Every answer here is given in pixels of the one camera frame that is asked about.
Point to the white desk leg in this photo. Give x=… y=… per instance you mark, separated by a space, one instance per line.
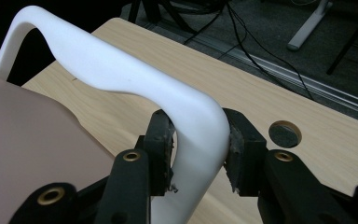
x=307 y=28

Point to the metal floor rail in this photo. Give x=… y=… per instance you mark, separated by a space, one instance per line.
x=292 y=74

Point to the black metal stand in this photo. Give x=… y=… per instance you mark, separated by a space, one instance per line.
x=167 y=15

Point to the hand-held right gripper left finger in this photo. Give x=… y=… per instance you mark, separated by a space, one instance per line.
x=158 y=149

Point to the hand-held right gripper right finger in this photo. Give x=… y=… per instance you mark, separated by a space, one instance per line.
x=247 y=155

